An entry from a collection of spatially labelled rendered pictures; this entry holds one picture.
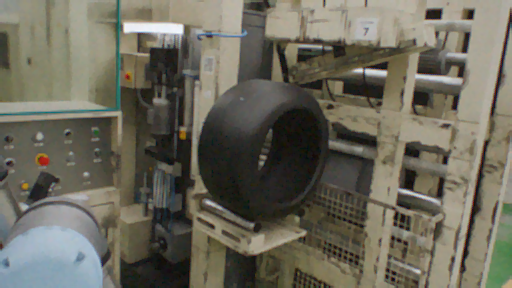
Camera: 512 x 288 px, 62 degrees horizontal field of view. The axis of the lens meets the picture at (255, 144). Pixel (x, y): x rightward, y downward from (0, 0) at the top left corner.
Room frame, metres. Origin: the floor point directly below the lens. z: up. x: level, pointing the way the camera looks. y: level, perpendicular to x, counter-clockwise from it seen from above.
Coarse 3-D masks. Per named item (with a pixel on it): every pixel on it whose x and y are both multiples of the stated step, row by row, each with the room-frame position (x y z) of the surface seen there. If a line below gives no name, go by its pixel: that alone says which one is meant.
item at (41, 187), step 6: (42, 174) 1.28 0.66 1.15; (48, 174) 1.28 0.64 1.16; (42, 180) 1.27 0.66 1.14; (48, 180) 1.27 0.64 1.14; (36, 186) 1.27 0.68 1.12; (42, 186) 1.26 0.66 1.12; (48, 186) 1.27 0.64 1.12; (30, 192) 1.26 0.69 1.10; (36, 192) 1.26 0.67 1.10; (42, 192) 1.25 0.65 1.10; (48, 192) 1.27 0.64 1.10; (30, 198) 1.25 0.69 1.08; (36, 198) 1.24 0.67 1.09; (42, 198) 1.25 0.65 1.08
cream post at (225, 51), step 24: (216, 0) 1.90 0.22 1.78; (240, 0) 1.96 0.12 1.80; (216, 24) 1.90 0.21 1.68; (240, 24) 1.96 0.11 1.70; (216, 48) 1.89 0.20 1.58; (216, 72) 1.89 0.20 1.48; (216, 96) 1.88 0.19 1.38; (192, 240) 1.96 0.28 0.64; (216, 240) 1.92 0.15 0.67; (192, 264) 1.96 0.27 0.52; (216, 264) 1.93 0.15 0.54
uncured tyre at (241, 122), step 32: (224, 96) 1.69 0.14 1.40; (256, 96) 1.60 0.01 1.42; (288, 96) 1.63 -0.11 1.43; (224, 128) 1.56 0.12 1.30; (256, 128) 1.52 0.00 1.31; (288, 128) 2.02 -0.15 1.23; (320, 128) 1.79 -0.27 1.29; (224, 160) 1.52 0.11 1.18; (256, 160) 1.51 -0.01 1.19; (288, 160) 2.00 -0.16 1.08; (320, 160) 1.81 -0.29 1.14; (224, 192) 1.56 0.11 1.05; (256, 192) 1.52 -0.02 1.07; (288, 192) 1.87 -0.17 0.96
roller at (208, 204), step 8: (208, 200) 1.79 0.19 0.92; (208, 208) 1.77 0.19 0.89; (216, 208) 1.73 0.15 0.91; (224, 208) 1.71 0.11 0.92; (224, 216) 1.69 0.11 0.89; (232, 216) 1.66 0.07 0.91; (240, 216) 1.64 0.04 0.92; (240, 224) 1.62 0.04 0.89; (248, 224) 1.59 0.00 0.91; (256, 224) 1.58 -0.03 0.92; (256, 232) 1.58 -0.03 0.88
